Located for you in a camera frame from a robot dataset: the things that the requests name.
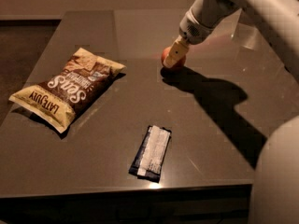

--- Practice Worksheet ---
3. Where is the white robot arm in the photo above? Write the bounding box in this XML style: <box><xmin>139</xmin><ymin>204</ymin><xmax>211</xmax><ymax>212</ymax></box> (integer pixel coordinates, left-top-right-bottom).
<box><xmin>162</xmin><ymin>0</ymin><xmax>299</xmax><ymax>224</ymax></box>

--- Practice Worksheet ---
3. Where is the metal box container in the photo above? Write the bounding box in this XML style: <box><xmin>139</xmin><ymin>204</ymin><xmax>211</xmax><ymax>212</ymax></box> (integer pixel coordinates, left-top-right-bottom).
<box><xmin>232</xmin><ymin>11</ymin><xmax>263</xmax><ymax>50</ymax></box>

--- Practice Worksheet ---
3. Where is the red apple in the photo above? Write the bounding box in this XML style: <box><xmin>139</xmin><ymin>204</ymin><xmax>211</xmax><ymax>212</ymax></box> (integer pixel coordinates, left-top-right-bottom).
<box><xmin>161</xmin><ymin>47</ymin><xmax>186</xmax><ymax>70</ymax></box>

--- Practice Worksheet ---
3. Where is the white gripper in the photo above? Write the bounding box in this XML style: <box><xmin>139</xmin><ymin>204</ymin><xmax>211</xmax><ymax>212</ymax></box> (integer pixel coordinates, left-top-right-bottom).
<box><xmin>163</xmin><ymin>9</ymin><xmax>215</xmax><ymax>69</ymax></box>

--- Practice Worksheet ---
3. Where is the brown and yellow chip bag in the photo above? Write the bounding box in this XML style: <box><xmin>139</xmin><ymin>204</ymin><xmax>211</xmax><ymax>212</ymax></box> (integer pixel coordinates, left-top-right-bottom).
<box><xmin>9</xmin><ymin>48</ymin><xmax>125</xmax><ymax>133</ymax></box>

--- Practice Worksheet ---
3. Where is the blue rxbar blueberry wrapper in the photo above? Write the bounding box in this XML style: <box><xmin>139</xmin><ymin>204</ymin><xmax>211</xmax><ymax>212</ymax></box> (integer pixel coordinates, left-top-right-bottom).
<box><xmin>129</xmin><ymin>125</ymin><xmax>171</xmax><ymax>183</ymax></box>

